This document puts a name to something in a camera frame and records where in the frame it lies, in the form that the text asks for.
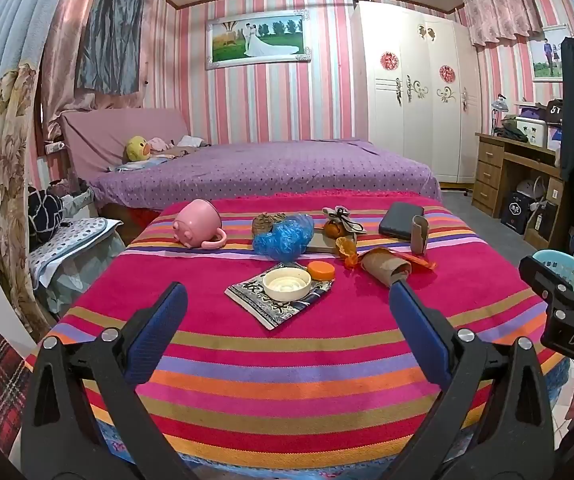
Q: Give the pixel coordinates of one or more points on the white box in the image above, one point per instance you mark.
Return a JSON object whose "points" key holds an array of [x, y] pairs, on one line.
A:
{"points": [[532, 130]]}

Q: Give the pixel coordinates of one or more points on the pink mug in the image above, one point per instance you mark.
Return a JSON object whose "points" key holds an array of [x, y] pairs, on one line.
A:
{"points": [[197, 222]]}

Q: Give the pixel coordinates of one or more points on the white bowl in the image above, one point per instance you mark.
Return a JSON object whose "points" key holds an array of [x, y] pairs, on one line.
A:
{"points": [[287, 284]]}

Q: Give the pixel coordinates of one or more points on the pink satin curtain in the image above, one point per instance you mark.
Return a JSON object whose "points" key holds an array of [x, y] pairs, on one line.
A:
{"points": [[64, 60]]}

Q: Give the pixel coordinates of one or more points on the white wardrobe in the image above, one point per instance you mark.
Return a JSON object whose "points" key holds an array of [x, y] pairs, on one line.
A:
{"points": [[412, 95]]}

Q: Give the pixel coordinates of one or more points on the yellow duck plush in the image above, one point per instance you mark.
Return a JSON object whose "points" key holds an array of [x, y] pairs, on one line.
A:
{"points": [[137, 149]]}

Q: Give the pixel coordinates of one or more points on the large cardboard tube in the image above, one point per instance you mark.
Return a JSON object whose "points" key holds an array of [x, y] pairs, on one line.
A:
{"points": [[384, 267]]}

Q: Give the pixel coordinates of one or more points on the framed wall photo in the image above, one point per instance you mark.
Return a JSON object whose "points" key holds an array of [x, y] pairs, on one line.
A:
{"points": [[257, 40]]}

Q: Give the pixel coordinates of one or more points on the wooden desk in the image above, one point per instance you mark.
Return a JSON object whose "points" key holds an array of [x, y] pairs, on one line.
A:
{"points": [[492, 170]]}

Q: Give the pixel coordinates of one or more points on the wall poster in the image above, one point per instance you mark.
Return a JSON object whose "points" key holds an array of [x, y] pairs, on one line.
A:
{"points": [[547, 57]]}

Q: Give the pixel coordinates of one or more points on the blue plastic bag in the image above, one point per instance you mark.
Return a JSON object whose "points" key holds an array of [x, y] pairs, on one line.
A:
{"points": [[287, 240]]}

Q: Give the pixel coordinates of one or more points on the desk lamp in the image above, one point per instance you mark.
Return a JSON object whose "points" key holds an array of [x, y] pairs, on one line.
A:
{"points": [[499, 106]]}

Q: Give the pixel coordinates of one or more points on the black bag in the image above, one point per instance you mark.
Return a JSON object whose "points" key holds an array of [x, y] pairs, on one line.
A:
{"points": [[517, 212]]}

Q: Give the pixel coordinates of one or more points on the black and white cushion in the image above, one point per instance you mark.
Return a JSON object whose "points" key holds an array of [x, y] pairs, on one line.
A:
{"points": [[44, 212]]}

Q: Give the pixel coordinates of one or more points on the brown woven object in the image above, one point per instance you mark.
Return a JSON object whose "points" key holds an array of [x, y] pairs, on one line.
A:
{"points": [[264, 222]]}

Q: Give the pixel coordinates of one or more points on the pale blue striped curtain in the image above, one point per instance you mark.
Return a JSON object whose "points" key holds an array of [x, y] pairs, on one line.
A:
{"points": [[12, 25]]}

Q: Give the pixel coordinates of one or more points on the patterned packet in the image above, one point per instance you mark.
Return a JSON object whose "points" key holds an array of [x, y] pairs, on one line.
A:
{"points": [[272, 310]]}

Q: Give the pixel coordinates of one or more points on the orange lid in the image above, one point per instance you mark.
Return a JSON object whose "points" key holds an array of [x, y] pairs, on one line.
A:
{"points": [[321, 271]]}

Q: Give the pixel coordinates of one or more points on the polka dot cloth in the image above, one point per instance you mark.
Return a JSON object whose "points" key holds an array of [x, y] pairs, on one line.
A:
{"points": [[67, 245]]}

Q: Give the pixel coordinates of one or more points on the striped pink tablecloth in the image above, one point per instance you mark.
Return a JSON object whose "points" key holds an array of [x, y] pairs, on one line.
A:
{"points": [[287, 360]]}

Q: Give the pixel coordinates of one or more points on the orange round sponge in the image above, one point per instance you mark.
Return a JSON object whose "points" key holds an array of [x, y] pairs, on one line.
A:
{"points": [[346, 247]]}

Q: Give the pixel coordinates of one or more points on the beige cloth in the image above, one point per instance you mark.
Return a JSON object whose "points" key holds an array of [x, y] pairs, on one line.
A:
{"points": [[342, 216]]}

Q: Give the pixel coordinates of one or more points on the pink plush toy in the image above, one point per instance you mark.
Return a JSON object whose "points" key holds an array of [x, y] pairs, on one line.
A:
{"points": [[157, 145]]}

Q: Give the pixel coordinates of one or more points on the orange wrapper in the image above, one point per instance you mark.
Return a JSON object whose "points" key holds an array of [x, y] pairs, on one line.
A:
{"points": [[419, 261]]}

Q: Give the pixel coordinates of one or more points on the pink headboard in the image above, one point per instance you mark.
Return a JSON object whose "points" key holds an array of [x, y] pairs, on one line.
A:
{"points": [[112, 135]]}

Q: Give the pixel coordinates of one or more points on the bed with purple cover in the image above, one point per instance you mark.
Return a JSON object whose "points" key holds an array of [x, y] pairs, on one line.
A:
{"points": [[267, 170]]}

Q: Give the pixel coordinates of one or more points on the white power strip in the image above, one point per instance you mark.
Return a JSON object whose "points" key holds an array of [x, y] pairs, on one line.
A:
{"points": [[53, 147]]}

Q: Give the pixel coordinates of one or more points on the dark grey case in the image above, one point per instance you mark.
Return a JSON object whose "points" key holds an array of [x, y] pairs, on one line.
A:
{"points": [[401, 220]]}

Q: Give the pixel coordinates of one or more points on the pink floral curtain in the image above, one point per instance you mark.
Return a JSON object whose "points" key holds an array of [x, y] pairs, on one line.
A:
{"points": [[504, 5]]}

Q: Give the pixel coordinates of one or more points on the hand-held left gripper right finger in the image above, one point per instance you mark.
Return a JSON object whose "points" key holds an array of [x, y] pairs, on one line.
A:
{"points": [[417, 330]]}

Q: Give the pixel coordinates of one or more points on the brown tray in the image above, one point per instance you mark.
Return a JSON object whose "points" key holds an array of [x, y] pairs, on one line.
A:
{"points": [[324, 246]]}

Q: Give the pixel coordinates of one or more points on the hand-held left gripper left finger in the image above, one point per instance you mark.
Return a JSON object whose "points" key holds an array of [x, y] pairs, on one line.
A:
{"points": [[159, 325]]}

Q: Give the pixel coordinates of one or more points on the tangerine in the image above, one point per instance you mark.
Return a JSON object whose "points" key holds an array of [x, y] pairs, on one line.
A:
{"points": [[334, 230]]}

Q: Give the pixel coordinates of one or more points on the small cardboard tube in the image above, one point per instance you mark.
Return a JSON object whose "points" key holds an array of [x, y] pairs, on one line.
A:
{"points": [[419, 235]]}

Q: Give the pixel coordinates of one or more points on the grey hanging cloth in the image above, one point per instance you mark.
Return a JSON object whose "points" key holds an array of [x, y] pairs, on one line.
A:
{"points": [[112, 35]]}

